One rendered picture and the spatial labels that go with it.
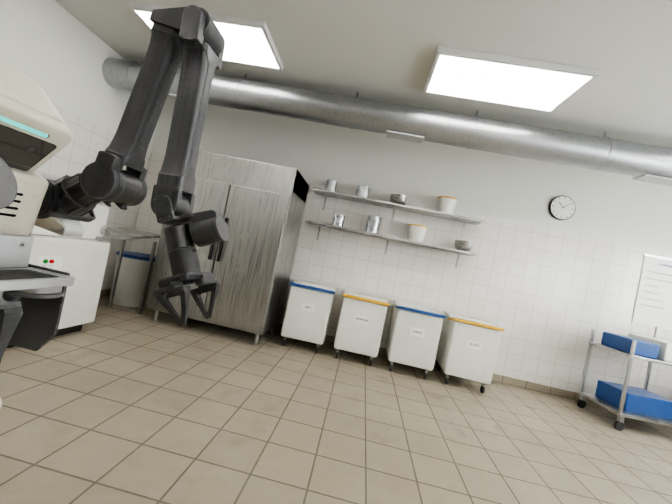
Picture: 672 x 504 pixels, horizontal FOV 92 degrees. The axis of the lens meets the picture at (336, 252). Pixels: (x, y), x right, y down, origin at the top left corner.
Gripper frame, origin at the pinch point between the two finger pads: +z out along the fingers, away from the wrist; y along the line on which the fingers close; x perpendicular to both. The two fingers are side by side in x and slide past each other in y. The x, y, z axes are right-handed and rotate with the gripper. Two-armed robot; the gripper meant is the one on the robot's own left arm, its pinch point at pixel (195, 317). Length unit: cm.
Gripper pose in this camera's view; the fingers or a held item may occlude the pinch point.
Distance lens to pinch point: 76.2
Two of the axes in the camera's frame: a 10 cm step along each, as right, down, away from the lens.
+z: 2.3, 9.7, -0.9
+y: 1.4, 0.5, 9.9
